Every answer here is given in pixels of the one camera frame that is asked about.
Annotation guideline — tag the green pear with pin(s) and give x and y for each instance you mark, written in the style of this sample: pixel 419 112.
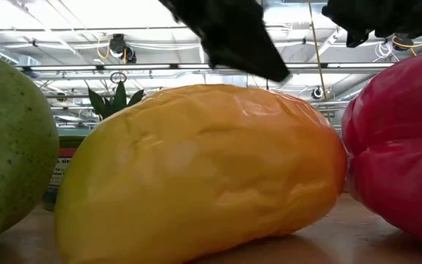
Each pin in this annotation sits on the green pear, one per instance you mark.
pixel 9 146

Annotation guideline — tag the potted plant white pot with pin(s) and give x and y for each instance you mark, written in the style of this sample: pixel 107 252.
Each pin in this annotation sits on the potted plant white pot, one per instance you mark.
pixel 119 97

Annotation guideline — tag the yellow orange mango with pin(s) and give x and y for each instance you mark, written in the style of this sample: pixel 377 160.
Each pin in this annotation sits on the yellow orange mango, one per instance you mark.
pixel 196 176

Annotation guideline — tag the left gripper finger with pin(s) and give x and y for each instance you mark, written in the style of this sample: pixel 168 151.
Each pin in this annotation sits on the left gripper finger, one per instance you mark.
pixel 233 36

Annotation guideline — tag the red bell pepper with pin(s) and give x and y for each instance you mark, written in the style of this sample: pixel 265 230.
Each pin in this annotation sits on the red bell pepper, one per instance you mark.
pixel 401 154

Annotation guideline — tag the silver tin can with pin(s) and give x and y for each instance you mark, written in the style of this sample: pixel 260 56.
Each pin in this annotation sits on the silver tin can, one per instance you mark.
pixel 60 165

